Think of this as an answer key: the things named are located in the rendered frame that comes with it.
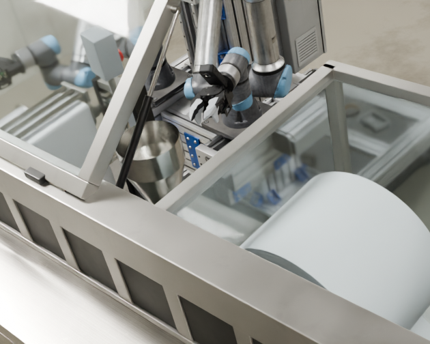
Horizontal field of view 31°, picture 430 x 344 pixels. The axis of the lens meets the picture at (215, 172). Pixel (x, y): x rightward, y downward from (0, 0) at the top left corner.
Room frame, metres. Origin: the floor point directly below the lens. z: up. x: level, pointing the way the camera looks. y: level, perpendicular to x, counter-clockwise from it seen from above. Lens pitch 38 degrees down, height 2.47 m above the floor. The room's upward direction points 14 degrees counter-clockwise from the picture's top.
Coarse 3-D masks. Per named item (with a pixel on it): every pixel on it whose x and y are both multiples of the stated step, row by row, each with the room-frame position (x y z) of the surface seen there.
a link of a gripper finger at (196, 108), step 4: (196, 100) 1.95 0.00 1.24; (200, 100) 1.94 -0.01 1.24; (192, 104) 1.93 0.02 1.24; (196, 104) 1.93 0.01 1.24; (200, 104) 1.92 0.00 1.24; (192, 108) 1.91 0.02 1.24; (196, 108) 1.91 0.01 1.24; (200, 108) 1.92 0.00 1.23; (192, 112) 1.89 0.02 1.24; (196, 112) 1.90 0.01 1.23; (200, 112) 1.93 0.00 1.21; (192, 116) 1.88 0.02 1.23; (196, 116) 1.91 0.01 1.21; (200, 116) 1.93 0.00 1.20; (196, 120) 1.90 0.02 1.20; (200, 120) 1.92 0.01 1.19
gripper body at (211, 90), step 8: (224, 72) 2.04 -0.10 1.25; (232, 80) 2.02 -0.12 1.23; (208, 88) 1.99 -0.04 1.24; (216, 88) 1.97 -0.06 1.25; (224, 88) 1.96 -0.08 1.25; (232, 88) 2.02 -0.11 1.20; (208, 96) 1.95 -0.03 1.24; (232, 96) 2.02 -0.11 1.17; (208, 104) 1.96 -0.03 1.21; (224, 104) 1.96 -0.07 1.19; (224, 112) 1.94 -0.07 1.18
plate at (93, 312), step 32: (0, 256) 1.23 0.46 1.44; (32, 256) 1.21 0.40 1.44; (0, 288) 1.14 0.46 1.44; (32, 288) 1.11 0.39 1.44; (64, 288) 1.09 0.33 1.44; (96, 288) 1.07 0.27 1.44; (0, 320) 1.05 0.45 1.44; (32, 320) 1.03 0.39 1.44; (64, 320) 1.01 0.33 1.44; (96, 320) 0.99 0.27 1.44; (128, 320) 0.97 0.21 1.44
